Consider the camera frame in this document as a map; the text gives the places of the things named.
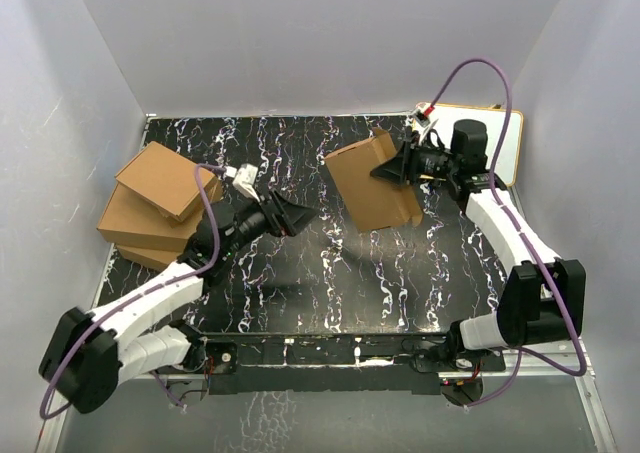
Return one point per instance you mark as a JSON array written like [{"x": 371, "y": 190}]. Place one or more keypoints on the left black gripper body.
[{"x": 252, "y": 224}]

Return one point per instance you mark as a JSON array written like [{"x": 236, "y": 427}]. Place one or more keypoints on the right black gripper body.
[{"x": 430, "y": 162}]

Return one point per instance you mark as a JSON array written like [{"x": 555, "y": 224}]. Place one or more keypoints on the brown cardboard box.
[{"x": 372, "y": 203}]

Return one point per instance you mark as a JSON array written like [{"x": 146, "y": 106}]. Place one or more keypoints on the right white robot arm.
[{"x": 543, "y": 298}]

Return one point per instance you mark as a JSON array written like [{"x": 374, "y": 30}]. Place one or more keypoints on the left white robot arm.
[{"x": 92, "y": 352}]

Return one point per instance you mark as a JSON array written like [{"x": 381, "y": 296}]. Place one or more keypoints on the top small folded cardboard box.
[{"x": 166, "y": 180}]

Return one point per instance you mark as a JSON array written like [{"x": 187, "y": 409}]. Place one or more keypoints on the bottom folded cardboard box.
[{"x": 157, "y": 260}]

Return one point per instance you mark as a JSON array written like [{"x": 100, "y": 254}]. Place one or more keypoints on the middle folded cardboard box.
[{"x": 129, "y": 220}]

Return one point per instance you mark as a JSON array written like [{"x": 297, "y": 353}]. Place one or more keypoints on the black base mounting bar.
[{"x": 412, "y": 362}]

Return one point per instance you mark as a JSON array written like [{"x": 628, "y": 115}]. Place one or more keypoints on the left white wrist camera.
[{"x": 243, "y": 180}]

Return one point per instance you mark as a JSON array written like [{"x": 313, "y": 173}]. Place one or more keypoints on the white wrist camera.
[
  {"x": 422, "y": 117},
  {"x": 243, "y": 180}
]

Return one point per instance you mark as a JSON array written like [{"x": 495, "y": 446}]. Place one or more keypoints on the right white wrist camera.
[{"x": 422, "y": 117}]

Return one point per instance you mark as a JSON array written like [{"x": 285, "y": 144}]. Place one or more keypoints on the aluminium frame rail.
[{"x": 533, "y": 408}]

